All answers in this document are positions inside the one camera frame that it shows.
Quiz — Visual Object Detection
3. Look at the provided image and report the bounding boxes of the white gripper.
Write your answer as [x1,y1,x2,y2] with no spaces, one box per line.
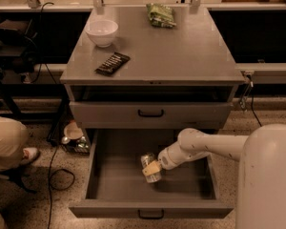
[142,142,183,177]

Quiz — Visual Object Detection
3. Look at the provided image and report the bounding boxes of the green white 7up can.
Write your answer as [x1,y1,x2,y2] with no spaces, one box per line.
[140,153,161,183]

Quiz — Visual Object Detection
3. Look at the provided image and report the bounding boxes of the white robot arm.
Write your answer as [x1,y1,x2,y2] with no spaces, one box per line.
[142,124,286,229]

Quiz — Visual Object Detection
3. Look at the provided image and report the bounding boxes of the open grey middle drawer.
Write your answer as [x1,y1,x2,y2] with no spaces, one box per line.
[70,129,233,219]

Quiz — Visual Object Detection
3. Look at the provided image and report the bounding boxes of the closed grey top drawer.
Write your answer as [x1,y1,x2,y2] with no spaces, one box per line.
[70,101,232,129]

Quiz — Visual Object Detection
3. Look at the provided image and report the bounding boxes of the grey drawer cabinet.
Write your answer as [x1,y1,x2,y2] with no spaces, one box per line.
[60,6,246,131]

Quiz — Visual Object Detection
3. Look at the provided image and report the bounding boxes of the basket of dishes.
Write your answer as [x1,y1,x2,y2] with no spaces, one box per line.
[61,121,90,155]

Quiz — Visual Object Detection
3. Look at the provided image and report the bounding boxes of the dark snack bar packet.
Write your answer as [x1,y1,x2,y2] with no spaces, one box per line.
[95,52,130,76]

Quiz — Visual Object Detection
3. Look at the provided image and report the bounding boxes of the white sneaker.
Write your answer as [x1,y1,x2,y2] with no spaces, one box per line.
[20,147,40,166]

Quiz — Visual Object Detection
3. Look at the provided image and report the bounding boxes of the white ceramic bowl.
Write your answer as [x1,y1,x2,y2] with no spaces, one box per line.
[85,20,118,48]

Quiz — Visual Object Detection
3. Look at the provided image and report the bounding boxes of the person leg beige trousers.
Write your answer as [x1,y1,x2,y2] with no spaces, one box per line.
[0,116,29,172]

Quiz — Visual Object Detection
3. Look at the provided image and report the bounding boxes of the green chip bag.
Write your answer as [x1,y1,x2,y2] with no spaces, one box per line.
[146,3,176,28]

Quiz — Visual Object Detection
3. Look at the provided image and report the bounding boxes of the black equipment on shelf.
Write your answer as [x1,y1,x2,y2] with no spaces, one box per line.
[0,15,38,73]

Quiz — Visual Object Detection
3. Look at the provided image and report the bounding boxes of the black floor cable left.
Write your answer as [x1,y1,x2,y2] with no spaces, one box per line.
[46,145,76,229]

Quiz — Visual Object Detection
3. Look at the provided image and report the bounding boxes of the black floor cable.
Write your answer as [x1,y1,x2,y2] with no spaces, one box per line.
[250,79,263,128]
[46,145,76,229]

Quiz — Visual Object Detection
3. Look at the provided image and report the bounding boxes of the black floor cable right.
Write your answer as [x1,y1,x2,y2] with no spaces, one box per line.
[250,79,263,128]

